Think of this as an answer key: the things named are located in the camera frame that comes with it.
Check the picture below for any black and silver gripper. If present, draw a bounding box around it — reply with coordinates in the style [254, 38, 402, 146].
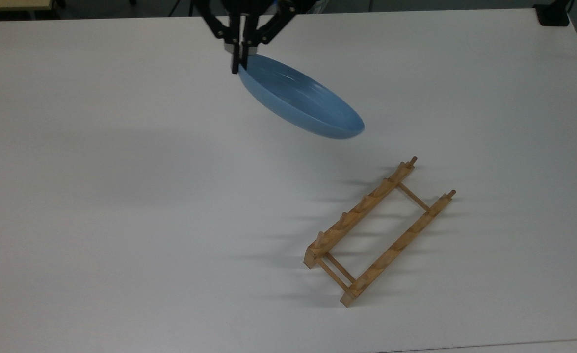
[193, 0, 300, 75]

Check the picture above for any blue round plate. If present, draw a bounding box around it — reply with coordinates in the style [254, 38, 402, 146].
[238, 54, 366, 140]

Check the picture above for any wooden plate rack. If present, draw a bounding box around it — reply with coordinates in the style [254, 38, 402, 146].
[303, 156, 457, 308]

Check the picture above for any yellow table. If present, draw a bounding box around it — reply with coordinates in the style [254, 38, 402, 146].
[0, 0, 54, 12]

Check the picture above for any black table clamp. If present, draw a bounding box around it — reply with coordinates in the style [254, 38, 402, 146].
[534, 0, 572, 27]

